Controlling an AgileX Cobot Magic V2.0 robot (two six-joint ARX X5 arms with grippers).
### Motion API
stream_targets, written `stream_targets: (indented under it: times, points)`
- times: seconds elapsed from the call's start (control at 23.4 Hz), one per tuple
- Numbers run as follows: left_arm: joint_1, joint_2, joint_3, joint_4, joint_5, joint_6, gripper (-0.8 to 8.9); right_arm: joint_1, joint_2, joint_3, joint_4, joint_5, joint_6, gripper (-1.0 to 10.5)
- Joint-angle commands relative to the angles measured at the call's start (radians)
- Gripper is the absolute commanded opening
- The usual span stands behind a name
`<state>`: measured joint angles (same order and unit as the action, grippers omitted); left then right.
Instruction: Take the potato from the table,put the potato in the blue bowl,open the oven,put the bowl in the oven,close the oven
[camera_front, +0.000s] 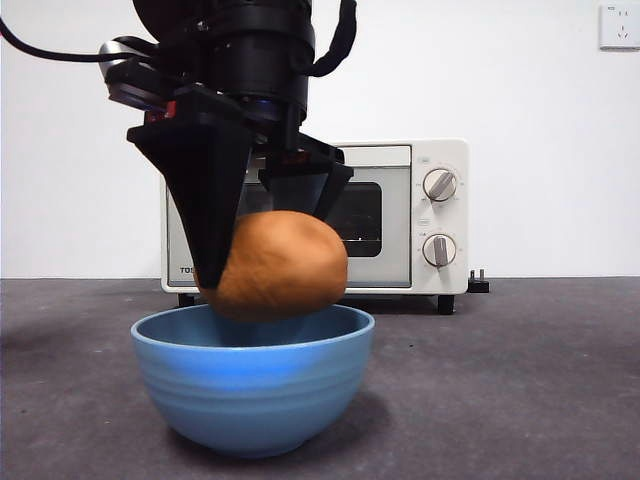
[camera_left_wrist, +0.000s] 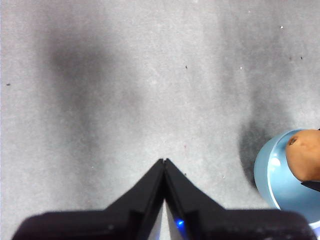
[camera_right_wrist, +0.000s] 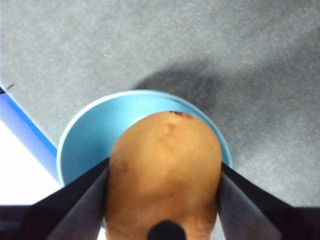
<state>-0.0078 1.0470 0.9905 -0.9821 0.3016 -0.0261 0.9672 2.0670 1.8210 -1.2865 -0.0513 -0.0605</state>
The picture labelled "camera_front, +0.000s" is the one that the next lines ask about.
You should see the glass oven door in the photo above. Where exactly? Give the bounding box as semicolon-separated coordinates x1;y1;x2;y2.
166;145;412;289

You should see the brown potato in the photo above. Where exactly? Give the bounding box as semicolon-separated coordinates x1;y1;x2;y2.
194;209;350;324

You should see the blue bowl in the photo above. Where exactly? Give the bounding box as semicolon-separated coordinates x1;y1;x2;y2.
130;302;376;460

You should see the beige round oven knob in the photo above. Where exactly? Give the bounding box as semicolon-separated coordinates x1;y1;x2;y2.
422;168;459;203
422;233;458;268

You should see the white toaster oven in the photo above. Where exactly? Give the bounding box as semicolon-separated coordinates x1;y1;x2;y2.
159;138;470;316

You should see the braided black arm cable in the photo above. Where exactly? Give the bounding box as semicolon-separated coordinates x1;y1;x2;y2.
309;0;359;79

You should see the pale grey left camera box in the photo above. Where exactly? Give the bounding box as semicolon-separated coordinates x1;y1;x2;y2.
98;38;164;71

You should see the black power cable with plug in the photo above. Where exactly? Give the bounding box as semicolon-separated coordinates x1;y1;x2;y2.
468;268;491;295

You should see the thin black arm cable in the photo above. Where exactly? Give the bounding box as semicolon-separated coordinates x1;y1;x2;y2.
0;17;154;65

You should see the white wall socket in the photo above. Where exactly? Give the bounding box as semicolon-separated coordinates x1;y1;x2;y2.
598;3;640;51

